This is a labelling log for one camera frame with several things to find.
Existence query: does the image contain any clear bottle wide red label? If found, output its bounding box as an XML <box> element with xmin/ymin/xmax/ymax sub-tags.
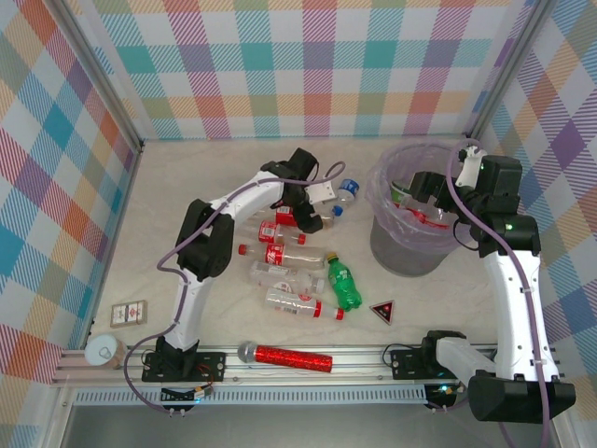
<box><xmin>273</xmin><ymin>204</ymin><xmax>335</xmax><ymax>232</ymax></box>

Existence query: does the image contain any clear bottle blue cap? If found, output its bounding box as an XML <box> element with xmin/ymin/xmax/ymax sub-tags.
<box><xmin>328</xmin><ymin>177</ymin><xmax>361</xmax><ymax>219</ymax></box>

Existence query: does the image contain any green soda bottle yellow cap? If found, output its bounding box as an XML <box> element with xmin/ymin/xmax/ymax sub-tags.
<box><xmin>324</xmin><ymin>251</ymin><xmax>364</xmax><ymax>313</ymax></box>

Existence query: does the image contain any clear bottle white red label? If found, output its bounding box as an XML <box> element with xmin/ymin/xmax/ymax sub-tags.
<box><xmin>264</xmin><ymin>287</ymin><xmax>346</xmax><ymax>322</ymax></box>

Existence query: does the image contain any purple plastic bin liner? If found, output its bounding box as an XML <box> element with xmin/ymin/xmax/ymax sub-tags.
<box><xmin>365</xmin><ymin>139</ymin><xmax>463</xmax><ymax>256</ymax></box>

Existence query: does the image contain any grey mesh waste bin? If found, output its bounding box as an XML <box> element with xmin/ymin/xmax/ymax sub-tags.
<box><xmin>369</xmin><ymin>139</ymin><xmax>461</xmax><ymax>277</ymax></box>

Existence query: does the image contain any black red triangle badge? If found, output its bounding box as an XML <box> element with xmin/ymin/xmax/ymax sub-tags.
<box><xmin>368</xmin><ymin>300</ymin><xmax>396</xmax><ymax>325</ymax></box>

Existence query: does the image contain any red glitter microphone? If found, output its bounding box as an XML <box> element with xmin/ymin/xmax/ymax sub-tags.
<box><xmin>236</xmin><ymin>340</ymin><xmax>336</xmax><ymax>374</ymax></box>

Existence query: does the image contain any playing card box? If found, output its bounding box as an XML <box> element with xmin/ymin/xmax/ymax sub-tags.
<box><xmin>110</xmin><ymin>301</ymin><xmax>149</xmax><ymax>328</ymax></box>

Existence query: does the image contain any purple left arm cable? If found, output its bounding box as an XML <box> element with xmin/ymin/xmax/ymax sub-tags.
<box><xmin>123</xmin><ymin>161</ymin><xmax>347</xmax><ymax>414</ymax></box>

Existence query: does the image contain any aluminium frame post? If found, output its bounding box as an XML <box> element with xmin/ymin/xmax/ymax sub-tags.
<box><xmin>464</xmin><ymin>0</ymin><xmax>559</xmax><ymax>148</ymax></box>
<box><xmin>53</xmin><ymin>0</ymin><xmax>145</xmax><ymax>153</ymax></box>

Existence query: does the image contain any aluminium mounting rail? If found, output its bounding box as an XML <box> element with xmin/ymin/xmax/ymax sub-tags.
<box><xmin>49</xmin><ymin>343</ymin><xmax>563</xmax><ymax>387</ymax></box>

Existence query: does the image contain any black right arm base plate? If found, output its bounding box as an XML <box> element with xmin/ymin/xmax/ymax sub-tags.
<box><xmin>388</xmin><ymin>345</ymin><xmax>439</xmax><ymax>382</ymax></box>

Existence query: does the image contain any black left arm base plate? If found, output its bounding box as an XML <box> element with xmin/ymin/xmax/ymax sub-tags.
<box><xmin>141</xmin><ymin>349</ymin><xmax>229</xmax><ymax>385</ymax></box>

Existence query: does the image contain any white slotted cable duct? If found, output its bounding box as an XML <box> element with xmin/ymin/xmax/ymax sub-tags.
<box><xmin>73</xmin><ymin>385</ymin><xmax>429</xmax><ymax>407</ymax></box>

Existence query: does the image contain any small connector board with wires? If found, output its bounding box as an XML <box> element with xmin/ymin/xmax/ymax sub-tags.
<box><xmin>426</xmin><ymin>383</ymin><xmax>467</xmax><ymax>412</ymax></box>
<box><xmin>160</xmin><ymin>385</ymin><xmax>216</xmax><ymax>417</ymax></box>

